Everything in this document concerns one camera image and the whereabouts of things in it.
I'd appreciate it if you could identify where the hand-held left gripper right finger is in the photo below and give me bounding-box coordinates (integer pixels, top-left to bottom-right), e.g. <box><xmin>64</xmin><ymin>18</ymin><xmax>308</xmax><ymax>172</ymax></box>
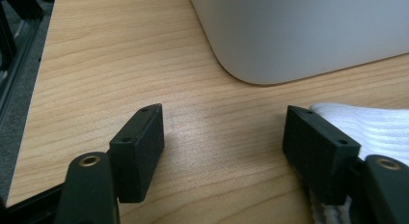
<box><xmin>282</xmin><ymin>104</ymin><xmax>362</xmax><ymax>207</ymax></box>

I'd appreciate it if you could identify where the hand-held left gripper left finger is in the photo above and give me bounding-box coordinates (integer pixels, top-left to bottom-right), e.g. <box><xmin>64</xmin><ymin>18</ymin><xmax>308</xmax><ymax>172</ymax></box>
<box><xmin>109</xmin><ymin>103</ymin><xmax>165</xmax><ymax>204</ymax></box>

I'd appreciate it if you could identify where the white sock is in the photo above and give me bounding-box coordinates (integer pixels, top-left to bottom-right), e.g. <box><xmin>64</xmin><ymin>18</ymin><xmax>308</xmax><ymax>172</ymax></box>
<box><xmin>308</xmin><ymin>102</ymin><xmax>409</xmax><ymax>224</ymax></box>

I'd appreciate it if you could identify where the white compartment box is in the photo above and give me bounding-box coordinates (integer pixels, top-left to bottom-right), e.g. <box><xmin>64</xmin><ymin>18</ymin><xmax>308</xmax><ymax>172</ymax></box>
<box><xmin>187</xmin><ymin>0</ymin><xmax>409</xmax><ymax>87</ymax></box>

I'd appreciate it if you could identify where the black metal stand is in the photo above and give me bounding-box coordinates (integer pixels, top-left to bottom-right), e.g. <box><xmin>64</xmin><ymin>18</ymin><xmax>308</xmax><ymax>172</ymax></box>
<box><xmin>0</xmin><ymin>0</ymin><xmax>46</xmax><ymax>22</ymax></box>

